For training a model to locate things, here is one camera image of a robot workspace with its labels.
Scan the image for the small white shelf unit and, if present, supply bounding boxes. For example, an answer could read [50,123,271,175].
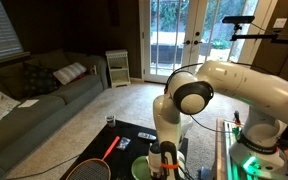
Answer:
[105,49,132,89]

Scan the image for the grey remote control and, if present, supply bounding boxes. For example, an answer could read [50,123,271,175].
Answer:
[137,131,157,141]

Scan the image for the small clear plastic packet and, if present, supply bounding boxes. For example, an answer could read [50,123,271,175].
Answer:
[116,136,132,151]

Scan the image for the white French doors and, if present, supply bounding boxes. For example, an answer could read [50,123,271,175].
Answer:
[138,0,278,84]

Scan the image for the black coffee table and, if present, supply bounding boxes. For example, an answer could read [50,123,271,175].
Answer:
[59,119,189,180]

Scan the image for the grey white striped pillow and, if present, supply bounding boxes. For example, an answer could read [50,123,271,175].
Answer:
[52,61,88,86]

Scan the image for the orange badminton racket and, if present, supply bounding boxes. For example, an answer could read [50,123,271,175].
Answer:
[65,135,121,180]

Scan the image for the wooden robot mounting table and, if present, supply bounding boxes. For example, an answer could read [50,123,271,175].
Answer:
[215,117,288,180]

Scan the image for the dark patterned pillow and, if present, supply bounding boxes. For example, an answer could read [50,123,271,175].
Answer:
[23,63,60,98]

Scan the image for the grey fabric sofa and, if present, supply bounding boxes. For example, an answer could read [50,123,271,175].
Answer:
[0,49,109,180]

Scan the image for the white paper sheet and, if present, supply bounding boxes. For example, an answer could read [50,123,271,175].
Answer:
[17,99,40,109]

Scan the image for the white window blind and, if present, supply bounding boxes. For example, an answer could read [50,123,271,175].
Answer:
[0,0,25,63]

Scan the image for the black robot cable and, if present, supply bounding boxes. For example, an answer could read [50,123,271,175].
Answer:
[163,61,248,134]

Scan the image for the black red handled tool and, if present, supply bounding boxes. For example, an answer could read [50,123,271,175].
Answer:
[233,110,242,128]

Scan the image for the black stereo camera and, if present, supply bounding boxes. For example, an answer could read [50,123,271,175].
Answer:
[221,15,256,25]

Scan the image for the black floor cable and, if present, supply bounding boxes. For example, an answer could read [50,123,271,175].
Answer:
[5,153,82,180]

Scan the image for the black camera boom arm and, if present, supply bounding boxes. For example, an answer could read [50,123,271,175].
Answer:
[229,23,288,46]

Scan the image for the white light switch plate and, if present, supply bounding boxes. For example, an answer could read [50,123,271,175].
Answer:
[272,17,288,29]

